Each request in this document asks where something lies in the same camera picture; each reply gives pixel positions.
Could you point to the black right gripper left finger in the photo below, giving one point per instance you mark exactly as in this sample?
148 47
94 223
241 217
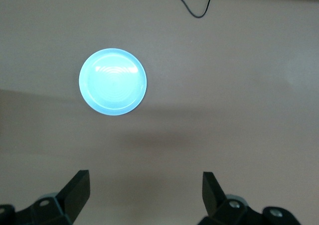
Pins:
74 197

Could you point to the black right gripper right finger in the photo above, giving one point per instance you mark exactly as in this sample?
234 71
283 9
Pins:
215 200

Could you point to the light blue round plate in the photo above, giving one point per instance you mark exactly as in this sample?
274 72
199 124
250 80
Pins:
113 81

